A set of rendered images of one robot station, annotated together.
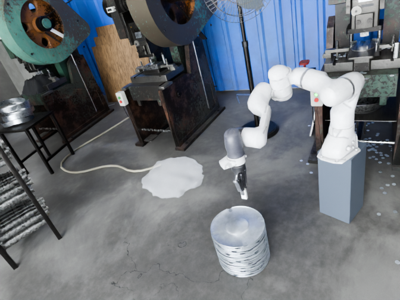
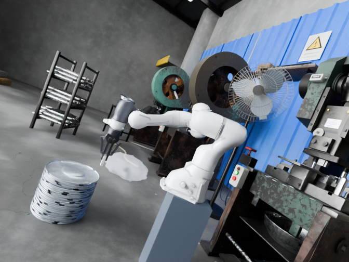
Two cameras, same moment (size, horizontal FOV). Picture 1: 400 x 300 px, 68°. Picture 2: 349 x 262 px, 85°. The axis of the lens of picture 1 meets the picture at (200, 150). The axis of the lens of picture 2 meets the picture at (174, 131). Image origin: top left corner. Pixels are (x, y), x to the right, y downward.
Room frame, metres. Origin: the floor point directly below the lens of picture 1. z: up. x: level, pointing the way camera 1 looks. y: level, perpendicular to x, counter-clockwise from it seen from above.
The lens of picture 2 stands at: (0.43, -1.01, 0.75)
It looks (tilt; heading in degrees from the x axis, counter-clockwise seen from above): 3 degrees down; 30
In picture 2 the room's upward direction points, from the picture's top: 23 degrees clockwise
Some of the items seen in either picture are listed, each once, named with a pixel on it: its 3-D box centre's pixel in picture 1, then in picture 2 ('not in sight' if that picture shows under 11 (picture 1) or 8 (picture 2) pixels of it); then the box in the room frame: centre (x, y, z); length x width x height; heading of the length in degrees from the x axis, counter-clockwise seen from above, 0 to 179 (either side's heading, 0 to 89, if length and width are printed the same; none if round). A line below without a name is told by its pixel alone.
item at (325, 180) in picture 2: (363, 45); (317, 175); (1.86, -1.22, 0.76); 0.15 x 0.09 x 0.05; 54
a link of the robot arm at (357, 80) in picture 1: (346, 99); (220, 145); (1.29, -0.77, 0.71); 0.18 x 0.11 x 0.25; 117
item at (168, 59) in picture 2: not in sight; (173, 66); (5.93, 3.21, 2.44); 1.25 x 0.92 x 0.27; 54
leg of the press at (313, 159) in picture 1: (324, 83); (273, 201); (2.13, -1.08, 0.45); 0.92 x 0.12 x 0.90; 144
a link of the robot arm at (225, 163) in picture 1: (231, 160); (114, 123); (1.24, -0.14, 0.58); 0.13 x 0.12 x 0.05; 53
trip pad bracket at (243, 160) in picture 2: not in sight; (245, 167); (1.86, -0.83, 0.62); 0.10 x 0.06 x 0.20; 54
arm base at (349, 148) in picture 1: (338, 139); (188, 177); (1.25, -0.70, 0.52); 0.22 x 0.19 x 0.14; 125
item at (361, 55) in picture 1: (361, 60); (297, 175); (1.72, -1.12, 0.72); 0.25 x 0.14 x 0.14; 144
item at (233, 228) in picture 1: (237, 225); (74, 171); (1.14, -0.08, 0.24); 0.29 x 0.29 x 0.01
